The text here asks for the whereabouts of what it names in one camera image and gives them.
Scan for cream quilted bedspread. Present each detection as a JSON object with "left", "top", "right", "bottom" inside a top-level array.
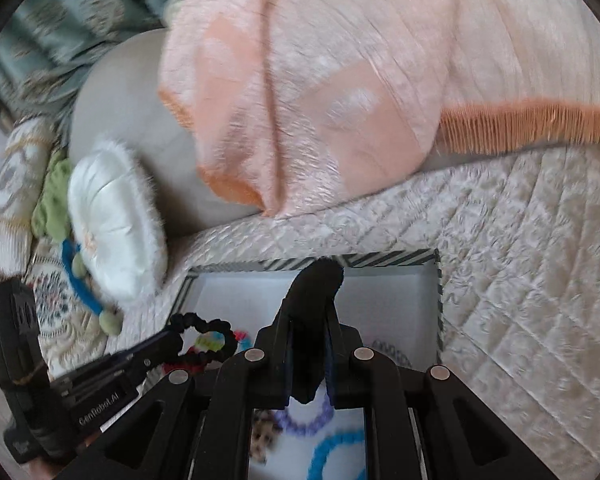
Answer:
[{"left": 114, "top": 142, "right": 600, "bottom": 466}]

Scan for grey pillow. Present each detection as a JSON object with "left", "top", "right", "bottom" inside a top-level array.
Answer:
[{"left": 70, "top": 27, "right": 261, "bottom": 241}]

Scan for green patterned curtain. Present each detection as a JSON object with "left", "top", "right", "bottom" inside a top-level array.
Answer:
[{"left": 0, "top": 0, "right": 205, "bottom": 131}]

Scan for black scrunchie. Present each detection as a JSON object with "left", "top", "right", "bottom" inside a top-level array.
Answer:
[{"left": 167, "top": 312, "right": 238, "bottom": 376}]

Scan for black hair clip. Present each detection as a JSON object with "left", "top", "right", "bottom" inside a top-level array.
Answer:
[{"left": 275, "top": 256, "right": 345, "bottom": 406}]

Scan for white fluffy round cushion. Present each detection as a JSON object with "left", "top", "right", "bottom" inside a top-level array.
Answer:
[{"left": 67, "top": 140, "right": 169, "bottom": 301}]

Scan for striped box with white inside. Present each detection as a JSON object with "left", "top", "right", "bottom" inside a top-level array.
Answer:
[{"left": 167, "top": 247, "right": 443, "bottom": 480}]

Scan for pink fluffy blanket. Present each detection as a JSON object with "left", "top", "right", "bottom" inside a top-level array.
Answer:
[{"left": 157, "top": 0, "right": 600, "bottom": 218}]

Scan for grey spiral hair tie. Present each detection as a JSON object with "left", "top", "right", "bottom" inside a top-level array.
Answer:
[{"left": 370, "top": 339, "right": 415, "bottom": 368}]

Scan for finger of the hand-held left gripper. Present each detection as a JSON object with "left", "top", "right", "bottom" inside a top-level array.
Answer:
[
  {"left": 130, "top": 352, "right": 183, "bottom": 383},
  {"left": 104, "top": 330, "right": 185, "bottom": 367}
]

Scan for blue spiral hair tie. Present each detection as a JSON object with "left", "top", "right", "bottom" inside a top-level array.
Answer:
[{"left": 307, "top": 430, "right": 368, "bottom": 480}]

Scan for purple spiral hair tie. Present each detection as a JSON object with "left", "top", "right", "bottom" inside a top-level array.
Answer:
[{"left": 272, "top": 392, "right": 333, "bottom": 436}]

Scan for cream patterned cloth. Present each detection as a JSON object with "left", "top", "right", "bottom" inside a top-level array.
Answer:
[{"left": 27, "top": 240, "right": 125, "bottom": 381}]

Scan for leopard print hair accessory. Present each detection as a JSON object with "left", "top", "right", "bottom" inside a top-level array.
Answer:
[{"left": 250, "top": 410, "right": 283, "bottom": 463}]

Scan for pastel rainbow scrunchie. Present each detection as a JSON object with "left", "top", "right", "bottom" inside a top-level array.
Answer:
[{"left": 195, "top": 332, "right": 227, "bottom": 354}]

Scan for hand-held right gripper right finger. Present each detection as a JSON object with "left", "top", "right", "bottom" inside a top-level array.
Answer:
[{"left": 324, "top": 321, "right": 556, "bottom": 480}]

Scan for green and blue plush toy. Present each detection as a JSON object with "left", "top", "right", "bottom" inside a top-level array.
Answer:
[{"left": 32, "top": 152, "right": 124, "bottom": 335}]

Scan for cream gold patterned pillow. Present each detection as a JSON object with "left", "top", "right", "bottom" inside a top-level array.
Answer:
[{"left": 0, "top": 115, "right": 55, "bottom": 281}]

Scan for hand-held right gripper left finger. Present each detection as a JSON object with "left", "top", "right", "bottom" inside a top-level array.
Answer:
[{"left": 54, "top": 321, "right": 297, "bottom": 480}]

